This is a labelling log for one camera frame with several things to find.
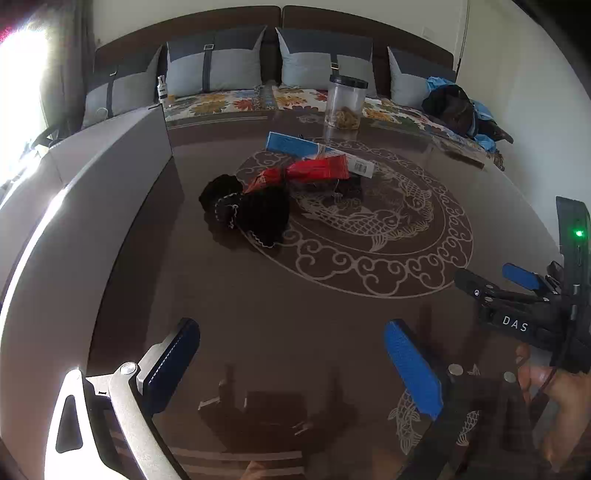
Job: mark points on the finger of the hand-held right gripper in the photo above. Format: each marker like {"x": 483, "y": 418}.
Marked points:
{"x": 475, "y": 286}
{"x": 521, "y": 276}

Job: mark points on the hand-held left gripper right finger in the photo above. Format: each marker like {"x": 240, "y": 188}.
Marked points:
{"x": 415, "y": 369}

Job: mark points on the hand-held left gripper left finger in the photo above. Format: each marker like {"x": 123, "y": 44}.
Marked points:
{"x": 171, "y": 364}

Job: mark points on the black lace cloth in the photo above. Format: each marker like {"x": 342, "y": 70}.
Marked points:
{"x": 258, "y": 212}

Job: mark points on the white cardboard box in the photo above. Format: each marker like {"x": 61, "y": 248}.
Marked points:
{"x": 92, "y": 194}

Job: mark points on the red snack packet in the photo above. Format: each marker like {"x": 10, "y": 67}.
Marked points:
{"x": 318, "y": 170}

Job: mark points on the blue white medicine box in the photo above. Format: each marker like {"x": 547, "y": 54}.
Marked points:
{"x": 291, "y": 143}

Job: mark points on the brown patterned desktop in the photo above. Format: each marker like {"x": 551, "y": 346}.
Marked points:
{"x": 323, "y": 323}

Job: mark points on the person's right hand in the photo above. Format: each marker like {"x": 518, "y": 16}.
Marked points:
{"x": 568, "y": 397}

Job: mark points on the black and blue bag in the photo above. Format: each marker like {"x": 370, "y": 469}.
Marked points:
{"x": 487, "y": 143}

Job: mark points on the grey two-tone pillow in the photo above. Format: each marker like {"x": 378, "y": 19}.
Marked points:
{"x": 124, "y": 92}
{"x": 406, "y": 83}
{"x": 318, "y": 64}
{"x": 217, "y": 64}

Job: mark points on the clear jar with black lid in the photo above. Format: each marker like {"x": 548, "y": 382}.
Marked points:
{"x": 344, "y": 101}

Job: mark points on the dark wooden chair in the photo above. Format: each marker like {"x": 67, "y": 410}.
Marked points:
{"x": 46, "y": 134}

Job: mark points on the small white spray bottle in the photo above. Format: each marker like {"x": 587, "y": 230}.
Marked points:
{"x": 162, "y": 92}

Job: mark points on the grey curtain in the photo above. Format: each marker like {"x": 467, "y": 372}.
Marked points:
{"x": 74, "y": 46}

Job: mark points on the brown wooden sofa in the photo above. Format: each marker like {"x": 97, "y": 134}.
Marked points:
{"x": 231, "y": 21}

